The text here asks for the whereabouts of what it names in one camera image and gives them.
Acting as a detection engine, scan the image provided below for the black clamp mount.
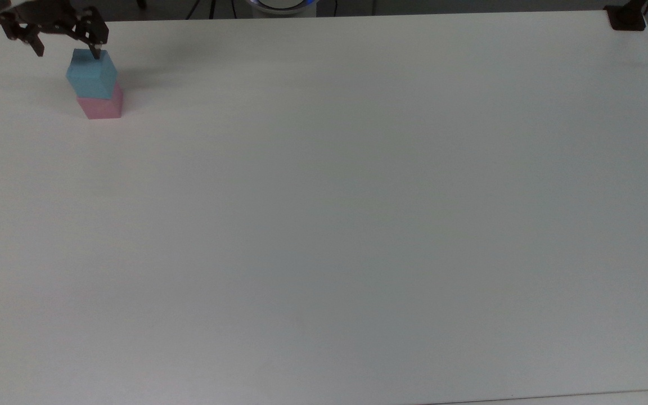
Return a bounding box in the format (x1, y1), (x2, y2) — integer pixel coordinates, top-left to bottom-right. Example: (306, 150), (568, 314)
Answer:
(604, 0), (647, 32)

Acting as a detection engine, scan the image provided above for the white robot base blue ring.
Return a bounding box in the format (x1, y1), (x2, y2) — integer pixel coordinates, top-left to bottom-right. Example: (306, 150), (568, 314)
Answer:
(244, 0), (319, 19)

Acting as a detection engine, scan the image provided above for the pink cube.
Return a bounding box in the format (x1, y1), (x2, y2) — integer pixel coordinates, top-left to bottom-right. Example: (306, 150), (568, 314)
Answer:
(76, 83), (124, 120)

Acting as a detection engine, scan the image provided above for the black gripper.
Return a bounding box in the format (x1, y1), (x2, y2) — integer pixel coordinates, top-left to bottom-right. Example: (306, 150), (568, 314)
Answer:
(0, 0), (110, 60)

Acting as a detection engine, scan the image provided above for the blue cube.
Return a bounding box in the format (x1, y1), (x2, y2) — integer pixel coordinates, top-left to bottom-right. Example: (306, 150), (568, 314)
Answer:
(65, 48), (118, 100)

